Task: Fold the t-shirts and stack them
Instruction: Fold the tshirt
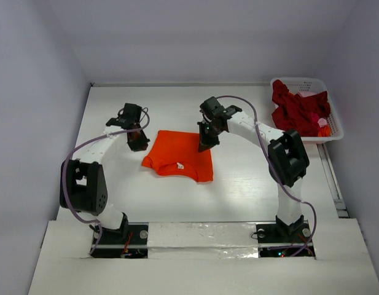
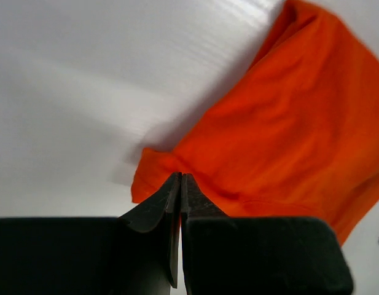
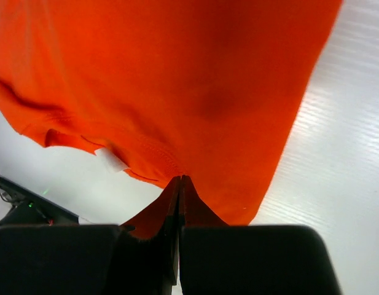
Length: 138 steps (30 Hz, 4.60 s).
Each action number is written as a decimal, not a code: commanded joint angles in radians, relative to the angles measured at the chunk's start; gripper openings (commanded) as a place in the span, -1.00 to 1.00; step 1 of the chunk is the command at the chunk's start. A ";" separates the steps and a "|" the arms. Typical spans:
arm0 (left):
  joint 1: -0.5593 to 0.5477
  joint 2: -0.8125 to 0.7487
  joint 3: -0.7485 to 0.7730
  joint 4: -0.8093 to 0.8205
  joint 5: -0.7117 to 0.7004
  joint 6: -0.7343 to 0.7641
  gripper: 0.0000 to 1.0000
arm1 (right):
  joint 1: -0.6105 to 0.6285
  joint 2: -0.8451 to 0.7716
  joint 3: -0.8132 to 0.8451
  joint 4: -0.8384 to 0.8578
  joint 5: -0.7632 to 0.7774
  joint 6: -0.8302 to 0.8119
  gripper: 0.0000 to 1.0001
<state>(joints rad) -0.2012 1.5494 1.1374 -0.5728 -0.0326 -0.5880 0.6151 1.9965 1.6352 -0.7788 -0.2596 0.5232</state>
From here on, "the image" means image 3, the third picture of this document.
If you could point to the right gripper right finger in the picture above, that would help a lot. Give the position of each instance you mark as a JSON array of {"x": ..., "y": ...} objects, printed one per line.
[{"x": 199, "y": 253}]

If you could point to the orange t shirt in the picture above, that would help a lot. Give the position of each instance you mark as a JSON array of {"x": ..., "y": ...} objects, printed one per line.
[{"x": 208, "y": 89}]

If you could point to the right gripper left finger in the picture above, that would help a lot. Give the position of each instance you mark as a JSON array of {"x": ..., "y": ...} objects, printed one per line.
[{"x": 155, "y": 230}]

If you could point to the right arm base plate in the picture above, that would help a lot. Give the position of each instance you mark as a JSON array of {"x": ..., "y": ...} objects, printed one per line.
[{"x": 30, "y": 208}]

